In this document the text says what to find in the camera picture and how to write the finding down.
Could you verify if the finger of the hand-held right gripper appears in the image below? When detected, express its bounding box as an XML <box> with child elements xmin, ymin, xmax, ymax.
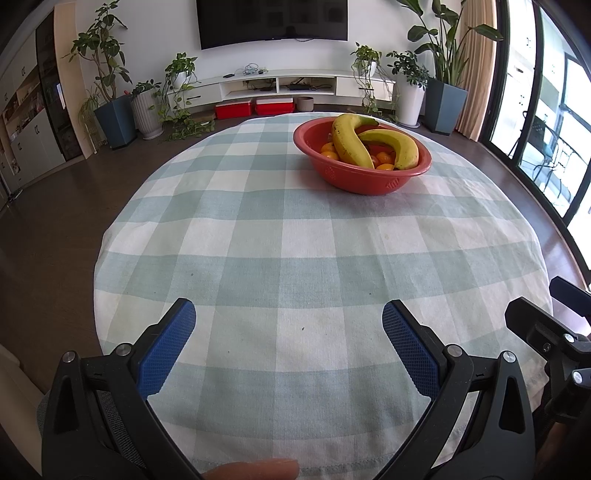
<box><xmin>549</xmin><ymin>276</ymin><xmax>591</xmax><ymax>319</ymax></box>
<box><xmin>504</xmin><ymin>296</ymin><xmax>591</xmax><ymax>423</ymax></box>

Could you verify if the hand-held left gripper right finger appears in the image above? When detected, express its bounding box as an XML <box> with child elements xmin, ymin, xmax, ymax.
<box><xmin>369</xmin><ymin>299</ymin><xmax>536</xmax><ymax>480</ymax></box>

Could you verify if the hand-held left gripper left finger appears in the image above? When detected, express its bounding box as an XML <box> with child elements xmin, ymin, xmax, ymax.
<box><xmin>41</xmin><ymin>298</ymin><xmax>204</xmax><ymax>480</ymax></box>

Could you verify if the red plastic basin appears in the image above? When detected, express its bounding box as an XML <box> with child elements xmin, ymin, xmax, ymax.
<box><xmin>293</xmin><ymin>116</ymin><xmax>432</xmax><ymax>196</ymax></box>

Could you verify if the yellow banana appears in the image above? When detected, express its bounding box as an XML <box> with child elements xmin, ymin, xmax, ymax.
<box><xmin>358</xmin><ymin>129</ymin><xmax>420</xmax><ymax>171</ymax></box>
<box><xmin>331</xmin><ymin>113</ymin><xmax>380</xmax><ymax>169</ymax></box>

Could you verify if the person's left hand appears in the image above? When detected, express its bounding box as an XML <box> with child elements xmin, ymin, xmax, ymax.
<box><xmin>201</xmin><ymin>457</ymin><xmax>301</xmax><ymax>480</ymax></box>

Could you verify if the outdoor metal chair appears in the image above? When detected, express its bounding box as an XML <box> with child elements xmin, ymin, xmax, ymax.
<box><xmin>522</xmin><ymin>111</ymin><xmax>573</xmax><ymax>185</ymax></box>

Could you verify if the beige cushion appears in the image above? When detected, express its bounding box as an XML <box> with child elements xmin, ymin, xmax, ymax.
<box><xmin>0</xmin><ymin>344</ymin><xmax>47</xmax><ymax>480</ymax></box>

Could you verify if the green white checked tablecloth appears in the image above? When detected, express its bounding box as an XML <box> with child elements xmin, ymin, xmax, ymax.
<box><xmin>93</xmin><ymin>112</ymin><xmax>555</xmax><ymax>476</ymax></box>

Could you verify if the black-framed glass door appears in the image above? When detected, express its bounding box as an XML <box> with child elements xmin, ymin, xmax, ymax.
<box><xmin>480</xmin><ymin>0</ymin><xmax>591</xmax><ymax>273</ymax></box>

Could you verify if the broad-leaf plant in grey-blue pot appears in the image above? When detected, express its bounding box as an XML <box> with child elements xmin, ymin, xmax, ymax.
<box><xmin>397</xmin><ymin>0</ymin><xmax>504</xmax><ymax>136</ymax></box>

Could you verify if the small-leaf tree in blue pot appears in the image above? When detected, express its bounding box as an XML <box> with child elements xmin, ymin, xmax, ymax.
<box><xmin>62</xmin><ymin>0</ymin><xmax>138</xmax><ymax>151</ymax></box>

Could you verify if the plant in white ribbed pot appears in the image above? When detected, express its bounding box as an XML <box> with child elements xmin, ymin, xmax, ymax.
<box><xmin>130</xmin><ymin>79</ymin><xmax>164</xmax><ymax>140</ymax></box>

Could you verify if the beige curtain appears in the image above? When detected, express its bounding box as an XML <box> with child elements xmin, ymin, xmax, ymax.
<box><xmin>455</xmin><ymin>0</ymin><xmax>509</xmax><ymax>141</ymax></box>

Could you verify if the plant in white round pot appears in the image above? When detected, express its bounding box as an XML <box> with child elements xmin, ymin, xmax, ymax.
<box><xmin>387</xmin><ymin>50</ymin><xmax>430</xmax><ymax>127</ymax></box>

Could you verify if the white television cabinet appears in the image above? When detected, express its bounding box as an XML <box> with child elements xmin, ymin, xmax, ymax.
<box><xmin>168</xmin><ymin>69</ymin><xmax>397</xmax><ymax>109</ymax></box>

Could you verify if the wall cabinet with dark panel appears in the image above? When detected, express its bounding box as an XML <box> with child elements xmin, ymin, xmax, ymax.
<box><xmin>0</xmin><ymin>9</ymin><xmax>100</xmax><ymax>195</ymax></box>

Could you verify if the black wall television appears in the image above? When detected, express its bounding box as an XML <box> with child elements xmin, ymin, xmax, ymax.
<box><xmin>196</xmin><ymin>0</ymin><xmax>348</xmax><ymax>51</ymax></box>

